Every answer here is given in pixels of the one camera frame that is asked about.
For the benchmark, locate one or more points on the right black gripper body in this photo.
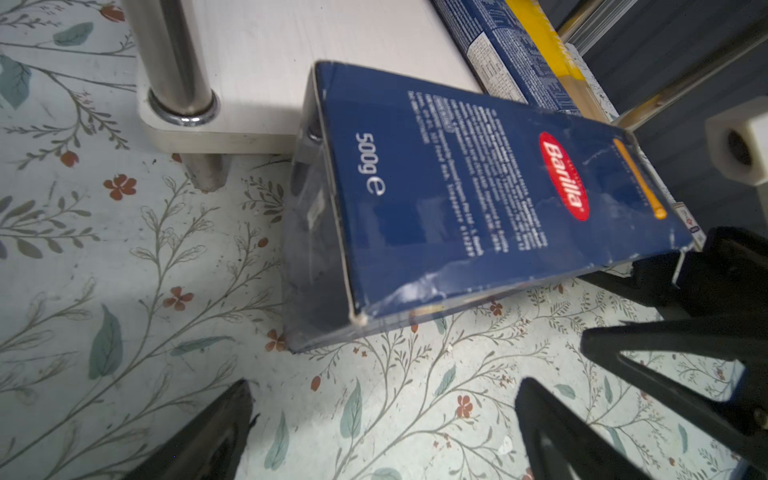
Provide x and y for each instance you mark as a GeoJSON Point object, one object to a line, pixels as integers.
{"type": "Point", "coordinates": [728, 276]}

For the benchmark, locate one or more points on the light blue spaghetti box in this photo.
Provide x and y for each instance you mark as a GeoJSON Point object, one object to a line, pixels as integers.
{"type": "Point", "coordinates": [501, 54]}

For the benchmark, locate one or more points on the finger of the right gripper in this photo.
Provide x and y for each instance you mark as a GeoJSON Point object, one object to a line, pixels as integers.
{"type": "Point", "coordinates": [712, 371]}

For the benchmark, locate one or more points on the white two-tier shelf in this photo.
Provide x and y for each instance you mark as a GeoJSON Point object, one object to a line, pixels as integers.
{"type": "Point", "coordinates": [227, 77]}

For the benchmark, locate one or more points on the yellow pastatime spaghetti pack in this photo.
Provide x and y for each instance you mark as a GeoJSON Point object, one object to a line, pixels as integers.
{"type": "Point", "coordinates": [555, 53]}

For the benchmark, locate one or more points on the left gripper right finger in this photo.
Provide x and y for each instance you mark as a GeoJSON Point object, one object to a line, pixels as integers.
{"type": "Point", "coordinates": [560, 445]}

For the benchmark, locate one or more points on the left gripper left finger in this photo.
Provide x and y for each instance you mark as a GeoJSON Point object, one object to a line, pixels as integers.
{"type": "Point", "coordinates": [208, 447]}

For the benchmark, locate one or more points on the dark blue spaghetti box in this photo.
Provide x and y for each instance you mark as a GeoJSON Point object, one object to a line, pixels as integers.
{"type": "Point", "coordinates": [410, 200]}

